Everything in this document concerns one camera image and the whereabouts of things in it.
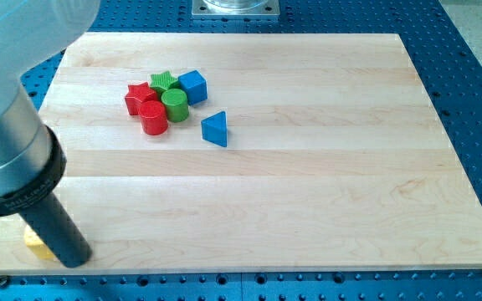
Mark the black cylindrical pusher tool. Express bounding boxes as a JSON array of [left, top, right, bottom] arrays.
[[0, 129, 92, 268]]

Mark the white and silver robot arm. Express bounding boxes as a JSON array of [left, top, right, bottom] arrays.
[[0, 0, 100, 268]]

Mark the yellow hexagon block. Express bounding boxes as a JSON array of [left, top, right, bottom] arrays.
[[23, 225, 57, 261]]

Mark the red cylinder block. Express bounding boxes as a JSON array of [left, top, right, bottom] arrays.
[[139, 101, 168, 135]]

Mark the red star block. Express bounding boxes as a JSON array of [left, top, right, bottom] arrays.
[[124, 82, 158, 115]]

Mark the green star block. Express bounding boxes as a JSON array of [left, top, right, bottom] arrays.
[[149, 71, 180, 97]]

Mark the green cylinder block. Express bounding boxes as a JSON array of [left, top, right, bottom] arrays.
[[161, 89, 189, 123]]

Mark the blue triangle block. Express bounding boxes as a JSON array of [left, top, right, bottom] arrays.
[[201, 111, 228, 147]]

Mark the blue cube block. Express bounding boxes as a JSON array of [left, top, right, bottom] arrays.
[[178, 70, 208, 105]]

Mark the light wooden board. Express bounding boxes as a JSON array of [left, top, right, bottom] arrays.
[[0, 32, 482, 276]]

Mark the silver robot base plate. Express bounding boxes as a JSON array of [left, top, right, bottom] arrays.
[[191, 0, 280, 20]]

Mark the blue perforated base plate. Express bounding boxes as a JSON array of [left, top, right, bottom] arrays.
[[0, 0, 482, 300]]

